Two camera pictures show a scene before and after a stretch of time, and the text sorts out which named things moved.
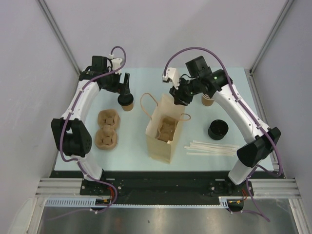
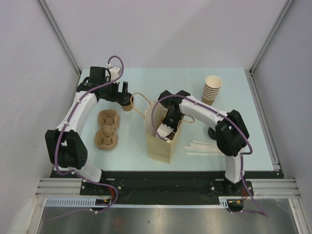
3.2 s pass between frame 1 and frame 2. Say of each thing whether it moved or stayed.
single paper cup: stayed
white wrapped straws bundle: stayed
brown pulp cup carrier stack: stayed
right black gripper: moved
